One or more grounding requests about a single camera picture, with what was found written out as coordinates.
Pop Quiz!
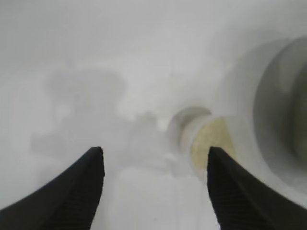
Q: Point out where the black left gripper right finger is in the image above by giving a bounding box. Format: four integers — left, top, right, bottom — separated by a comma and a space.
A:
207, 146, 307, 230

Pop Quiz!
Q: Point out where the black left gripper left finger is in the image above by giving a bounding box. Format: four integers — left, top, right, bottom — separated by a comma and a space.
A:
0, 146, 106, 230

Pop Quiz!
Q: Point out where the stainless steel mixing bowl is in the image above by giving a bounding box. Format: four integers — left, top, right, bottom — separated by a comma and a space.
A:
252, 35, 307, 192

